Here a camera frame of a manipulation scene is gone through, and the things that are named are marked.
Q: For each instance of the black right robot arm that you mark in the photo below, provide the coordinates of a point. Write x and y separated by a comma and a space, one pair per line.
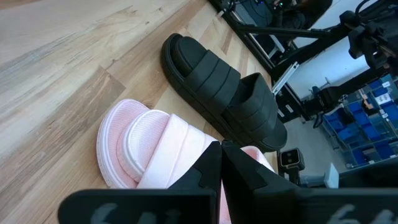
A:
373, 37

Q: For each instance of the black table-level camera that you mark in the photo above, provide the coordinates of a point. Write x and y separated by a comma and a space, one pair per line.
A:
291, 158

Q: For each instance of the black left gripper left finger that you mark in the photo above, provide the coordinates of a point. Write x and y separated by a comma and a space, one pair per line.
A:
205, 174

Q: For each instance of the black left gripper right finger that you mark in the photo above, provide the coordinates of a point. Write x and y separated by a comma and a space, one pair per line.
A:
245, 174

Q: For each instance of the blue storage bin rack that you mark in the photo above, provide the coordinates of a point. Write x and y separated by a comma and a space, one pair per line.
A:
363, 124

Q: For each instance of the black slide sandal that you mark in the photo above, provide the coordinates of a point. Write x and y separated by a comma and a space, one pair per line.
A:
217, 81

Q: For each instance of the pink slide sandal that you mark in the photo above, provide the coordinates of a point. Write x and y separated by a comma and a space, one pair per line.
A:
149, 146

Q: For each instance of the black metal rig frame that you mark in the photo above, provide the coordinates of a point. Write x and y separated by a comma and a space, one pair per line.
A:
298, 56

